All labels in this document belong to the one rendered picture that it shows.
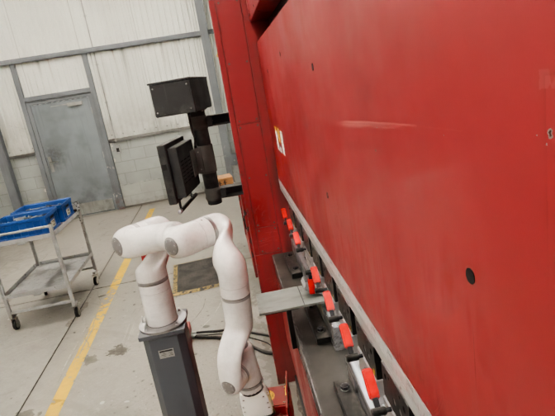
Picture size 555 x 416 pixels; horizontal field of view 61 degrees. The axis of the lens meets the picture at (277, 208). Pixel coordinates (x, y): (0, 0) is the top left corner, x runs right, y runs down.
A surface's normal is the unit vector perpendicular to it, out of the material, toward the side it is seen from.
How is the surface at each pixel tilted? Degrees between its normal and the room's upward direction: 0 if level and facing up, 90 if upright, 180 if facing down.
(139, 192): 90
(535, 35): 90
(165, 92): 90
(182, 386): 90
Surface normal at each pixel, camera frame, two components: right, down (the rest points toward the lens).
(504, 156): -0.98, 0.18
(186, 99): -0.05, 0.27
